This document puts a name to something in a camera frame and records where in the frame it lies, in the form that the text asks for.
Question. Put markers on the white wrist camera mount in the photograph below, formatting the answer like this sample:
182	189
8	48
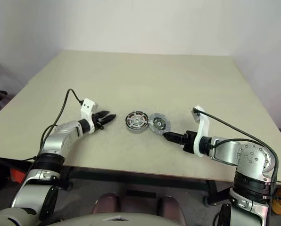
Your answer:
86	106
204	127

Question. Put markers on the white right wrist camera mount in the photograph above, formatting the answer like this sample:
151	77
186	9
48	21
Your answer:
204	127

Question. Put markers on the yellow brown object on floor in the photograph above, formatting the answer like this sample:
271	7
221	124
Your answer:
280	202

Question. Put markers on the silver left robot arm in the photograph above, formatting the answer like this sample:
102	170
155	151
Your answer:
53	139

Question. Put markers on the dark maroon rounded shape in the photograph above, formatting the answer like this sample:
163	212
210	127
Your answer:
106	203
170	204

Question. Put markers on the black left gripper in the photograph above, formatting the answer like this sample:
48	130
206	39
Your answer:
98	120

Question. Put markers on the silver round motor lid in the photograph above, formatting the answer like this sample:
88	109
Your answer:
159	124

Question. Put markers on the black table frame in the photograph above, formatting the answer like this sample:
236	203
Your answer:
135	175

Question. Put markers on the silver spoked rotor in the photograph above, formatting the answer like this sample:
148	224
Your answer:
137	121

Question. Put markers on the grey robot torso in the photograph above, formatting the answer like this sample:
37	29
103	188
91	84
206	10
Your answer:
117	220

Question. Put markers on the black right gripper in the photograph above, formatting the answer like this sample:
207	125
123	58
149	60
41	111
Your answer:
189	141

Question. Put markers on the black caster wheel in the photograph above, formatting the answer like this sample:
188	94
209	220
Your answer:
207	201

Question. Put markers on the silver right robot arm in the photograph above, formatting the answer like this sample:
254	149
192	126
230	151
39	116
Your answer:
249	153

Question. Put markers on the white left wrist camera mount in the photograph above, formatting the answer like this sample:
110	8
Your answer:
86	106

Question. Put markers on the orange object under table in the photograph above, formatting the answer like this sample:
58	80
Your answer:
18	176

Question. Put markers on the round motor housing copper windings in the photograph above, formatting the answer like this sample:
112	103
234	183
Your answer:
128	124

